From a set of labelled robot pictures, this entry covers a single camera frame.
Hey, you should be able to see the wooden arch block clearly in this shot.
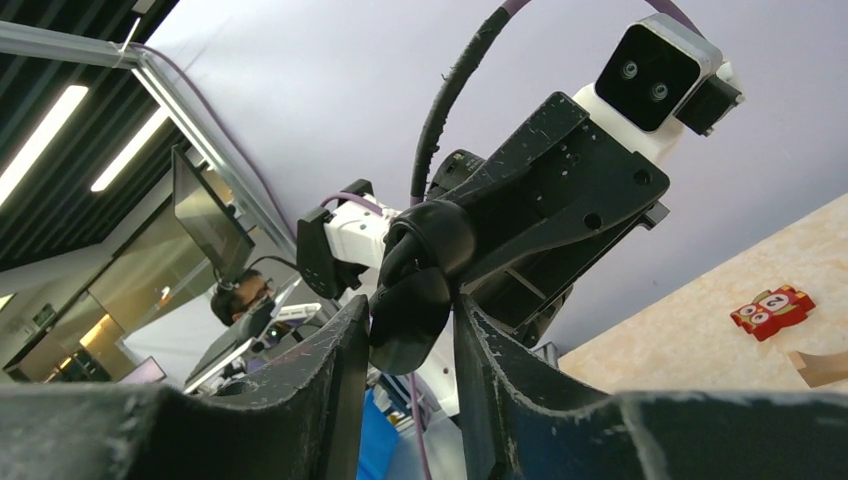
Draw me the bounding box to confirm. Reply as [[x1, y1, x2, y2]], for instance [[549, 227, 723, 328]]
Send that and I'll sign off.
[[787, 351, 847, 388]]

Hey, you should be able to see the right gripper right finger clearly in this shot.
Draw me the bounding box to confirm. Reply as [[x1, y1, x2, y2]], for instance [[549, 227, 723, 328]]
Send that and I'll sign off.
[[454, 297, 847, 479]]

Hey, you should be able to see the person in background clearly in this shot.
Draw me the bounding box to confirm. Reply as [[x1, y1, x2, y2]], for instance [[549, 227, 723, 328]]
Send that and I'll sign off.
[[210, 269, 273, 327]]

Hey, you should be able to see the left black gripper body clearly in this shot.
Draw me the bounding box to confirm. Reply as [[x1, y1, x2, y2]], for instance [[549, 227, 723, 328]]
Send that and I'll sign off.
[[430, 92, 670, 265]]

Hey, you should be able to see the orange red animal block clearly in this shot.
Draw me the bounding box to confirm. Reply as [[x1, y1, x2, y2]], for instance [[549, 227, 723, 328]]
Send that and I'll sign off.
[[729, 285, 816, 342]]

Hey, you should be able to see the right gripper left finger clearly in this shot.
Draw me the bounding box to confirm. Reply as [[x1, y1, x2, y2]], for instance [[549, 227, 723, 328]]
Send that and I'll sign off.
[[1, 295, 368, 479]]

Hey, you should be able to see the black earbud charging case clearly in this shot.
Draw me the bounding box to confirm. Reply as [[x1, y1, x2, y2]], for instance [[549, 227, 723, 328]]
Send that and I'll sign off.
[[370, 200, 476, 375]]

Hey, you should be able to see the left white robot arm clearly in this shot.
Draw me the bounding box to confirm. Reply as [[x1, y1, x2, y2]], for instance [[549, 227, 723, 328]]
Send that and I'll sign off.
[[296, 86, 683, 414]]

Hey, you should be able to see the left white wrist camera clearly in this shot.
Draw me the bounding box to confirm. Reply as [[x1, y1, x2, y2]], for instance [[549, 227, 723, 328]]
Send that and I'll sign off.
[[573, 2, 745, 164]]

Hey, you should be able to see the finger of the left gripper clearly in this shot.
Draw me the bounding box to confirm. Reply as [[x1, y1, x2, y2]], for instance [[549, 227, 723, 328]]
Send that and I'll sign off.
[[468, 211, 656, 348]]

